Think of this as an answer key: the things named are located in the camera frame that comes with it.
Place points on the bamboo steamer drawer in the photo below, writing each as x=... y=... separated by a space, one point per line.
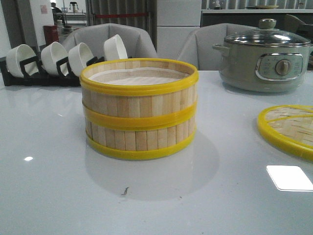
x=139 y=107
x=141 y=145

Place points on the bamboo steamer lid yellow rim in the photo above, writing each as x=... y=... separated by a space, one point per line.
x=289 y=128

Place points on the white paper liner left drawer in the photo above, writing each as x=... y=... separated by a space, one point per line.
x=138 y=76

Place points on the grey chair left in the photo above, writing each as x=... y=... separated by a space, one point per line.
x=137 y=41

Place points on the grey chair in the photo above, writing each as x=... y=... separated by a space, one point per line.
x=137 y=41
x=198 y=47

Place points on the grey chair right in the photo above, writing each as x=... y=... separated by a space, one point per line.
x=198 y=47

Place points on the white bowl right upright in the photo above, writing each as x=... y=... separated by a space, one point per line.
x=114 y=48

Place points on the white cabinet background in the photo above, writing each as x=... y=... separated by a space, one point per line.
x=175 y=19

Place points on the grey electric cooking pot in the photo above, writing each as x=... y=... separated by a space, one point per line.
x=263 y=68

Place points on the black bowl rack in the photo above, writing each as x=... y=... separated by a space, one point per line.
x=65 y=77

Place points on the red fire extinguisher box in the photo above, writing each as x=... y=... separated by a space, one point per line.
x=51 y=34

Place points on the glass pot lid grey knob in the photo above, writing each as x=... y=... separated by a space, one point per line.
x=267 y=35

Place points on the person in background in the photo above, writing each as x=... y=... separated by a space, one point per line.
x=55 y=9

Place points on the white bowl far left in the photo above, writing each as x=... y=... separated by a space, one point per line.
x=16 y=55

